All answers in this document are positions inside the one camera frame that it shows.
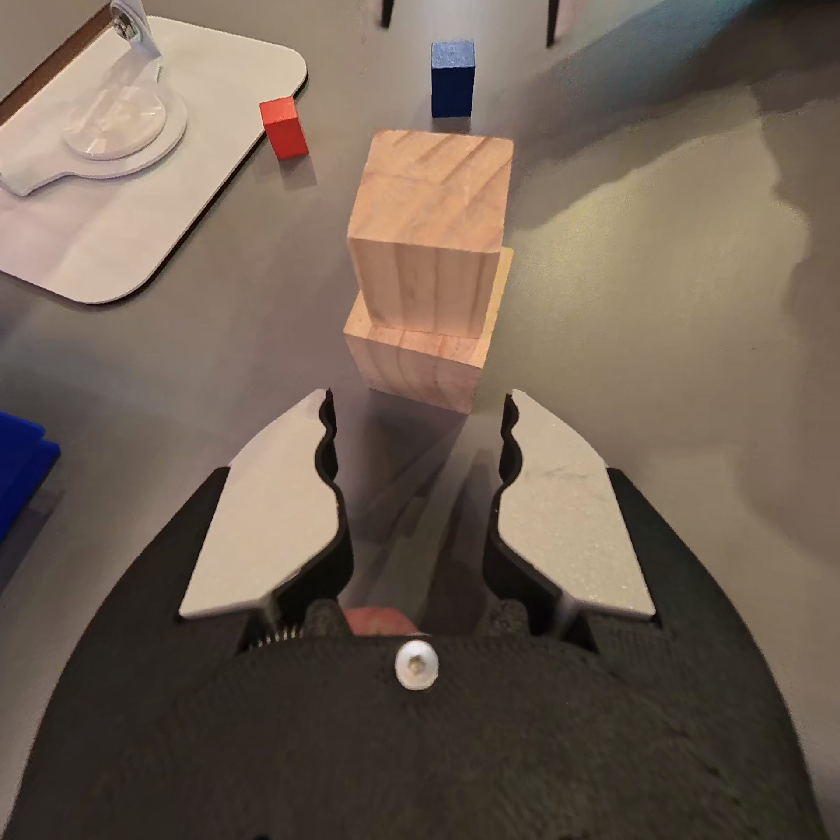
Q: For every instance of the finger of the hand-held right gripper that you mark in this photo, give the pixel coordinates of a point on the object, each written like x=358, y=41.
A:
x=386, y=10
x=554, y=16

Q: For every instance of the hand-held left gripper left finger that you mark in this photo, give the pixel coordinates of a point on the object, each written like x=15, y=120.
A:
x=269, y=525

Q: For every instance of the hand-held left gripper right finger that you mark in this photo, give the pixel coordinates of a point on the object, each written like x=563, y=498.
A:
x=571, y=531

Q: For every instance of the small blue wooden cube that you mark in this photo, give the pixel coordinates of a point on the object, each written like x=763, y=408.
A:
x=453, y=85

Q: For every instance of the small red wooden cube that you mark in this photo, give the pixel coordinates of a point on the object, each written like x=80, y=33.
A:
x=285, y=131

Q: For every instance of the large plain wooden cube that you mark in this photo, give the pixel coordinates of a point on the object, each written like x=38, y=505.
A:
x=420, y=367
x=426, y=229

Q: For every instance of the blue plastic bin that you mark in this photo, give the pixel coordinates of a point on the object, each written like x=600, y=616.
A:
x=19, y=472

